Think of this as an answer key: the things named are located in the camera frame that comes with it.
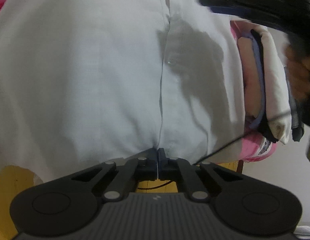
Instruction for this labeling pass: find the white shirt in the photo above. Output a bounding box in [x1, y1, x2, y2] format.
[0, 0, 247, 180]

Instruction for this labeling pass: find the person's right hand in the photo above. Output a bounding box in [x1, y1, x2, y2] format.
[285, 44, 310, 103]

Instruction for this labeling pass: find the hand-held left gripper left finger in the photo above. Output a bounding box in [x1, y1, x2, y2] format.
[70, 148, 158, 203]

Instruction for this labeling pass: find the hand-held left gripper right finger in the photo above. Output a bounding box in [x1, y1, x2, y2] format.
[158, 148, 245, 203]

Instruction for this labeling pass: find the black cable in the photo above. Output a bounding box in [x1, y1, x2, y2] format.
[137, 135, 247, 191]

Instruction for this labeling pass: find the stack of folded clothes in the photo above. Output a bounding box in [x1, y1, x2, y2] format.
[236, 21, 305, 145]

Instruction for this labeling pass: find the pink floral blanket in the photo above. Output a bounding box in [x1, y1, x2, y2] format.
[0, 0, 279, 164]

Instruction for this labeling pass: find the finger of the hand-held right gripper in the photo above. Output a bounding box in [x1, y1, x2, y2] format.
[197, 0, 248, 19]

